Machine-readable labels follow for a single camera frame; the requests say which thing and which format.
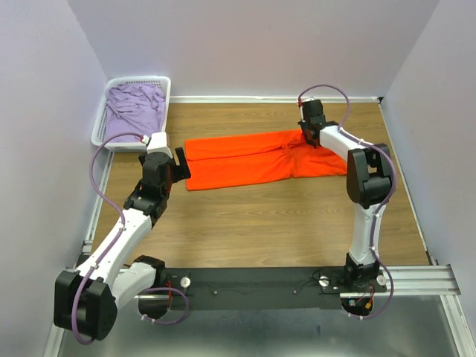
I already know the orange t-shirt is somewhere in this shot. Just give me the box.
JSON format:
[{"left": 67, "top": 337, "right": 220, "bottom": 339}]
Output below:
[{"left": 185, "top": 129, "right": 347, "bottom": 191}]

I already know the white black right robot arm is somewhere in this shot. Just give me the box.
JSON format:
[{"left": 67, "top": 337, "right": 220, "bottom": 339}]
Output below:
[{"left": 298, "top": 99, "right": 396, "bottom": 292}]

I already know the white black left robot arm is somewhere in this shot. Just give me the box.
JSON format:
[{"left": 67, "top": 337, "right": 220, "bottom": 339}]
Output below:
[{"left": 54, "top": 147, "right": 191, "bottom": 345}]

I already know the purple t-shirt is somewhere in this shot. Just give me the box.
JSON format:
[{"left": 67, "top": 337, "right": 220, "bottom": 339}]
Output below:
[{"left": 105, "top": 83, "right": 166, "bottom": 138}]

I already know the white perforated plastic basket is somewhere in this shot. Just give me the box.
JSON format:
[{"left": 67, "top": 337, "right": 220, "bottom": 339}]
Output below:
[{"left": 91, "top": 76, "right": 171, "bottom": 152}]

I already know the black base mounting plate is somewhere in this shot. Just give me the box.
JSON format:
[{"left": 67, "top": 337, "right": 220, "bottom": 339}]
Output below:
[{"left": 122, "top": 266, "right": 387, "bottom": 312}]

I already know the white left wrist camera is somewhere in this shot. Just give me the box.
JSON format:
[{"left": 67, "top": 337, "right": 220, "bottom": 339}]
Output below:
[{"left": 140, "top": 132, "right": 171, "bottom": 156}]

